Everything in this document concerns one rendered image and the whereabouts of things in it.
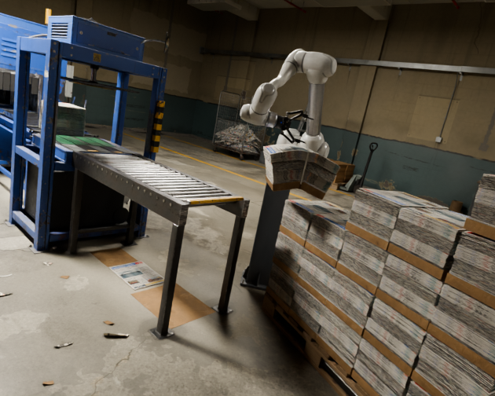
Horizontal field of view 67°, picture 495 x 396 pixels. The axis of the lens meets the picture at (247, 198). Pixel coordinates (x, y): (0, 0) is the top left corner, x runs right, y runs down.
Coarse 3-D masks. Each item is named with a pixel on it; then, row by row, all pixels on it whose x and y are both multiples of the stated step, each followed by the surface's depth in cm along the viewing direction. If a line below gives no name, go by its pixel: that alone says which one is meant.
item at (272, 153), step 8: (288, 144) 236; (264, 152) 232; (272, 152) 211; (280, 152) 209; (288, 152) 209; (296, 152) 210; (272, 160) 210; (280, 160) 210; (288, 160) 211; (296, 160) 211; (272, 168) 212; (280, 168) 212; (288, 168) 212; (296, 168) 212; (272, 176) 216; (280, 176) 213; (288, 176) 214; (296, 176) 214
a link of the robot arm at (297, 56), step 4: (292, 52) 241; (296, 52) 239; (300, 52) 237; (304, 52) 236; (288, 56) 239; (292, 56) 237; (296, 56) 236; (300, 56) 235; (304, 56) 234; (284, 60) 240; (288, 60) 235; (292, 60) 235; (296, 60) 235; (300, 60) 235; (296, 64) 236; (300, 64) 235; (300, 68) 237; (296, 72) 243; (300, 72) 242
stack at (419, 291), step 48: (288, 240) 243; (336, 240) 205; (288, 288) 241; (336, 288) 202; (384, 288) 176; (432, 288) 155; (288, 336) 237; (336, 336) 200; (384, 336) 173; (336, 384) 201; (384, 384) 172
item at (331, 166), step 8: (320, 160) 213; (328, 160) 213; (312, 168) 214; (320, 168) 214; (328, 168) 217; (336, 168) 215; (312, 176) 215; (320, 176) 215; (328, 176) 216; (312, 184) 216; (320, 184) 217; (328, 184) 217
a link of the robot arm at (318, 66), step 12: (312, 60) 231; (324, 60) 228; (312, 72) 234; (324, 72) 231; (312, 84) 241; (312, 96) 245; (312, 108) 250; (312, 120) 254; (312, 132) 259; (300, 144) 268; (312, 144) 262; (324, 144) 264; (324, 156) 266
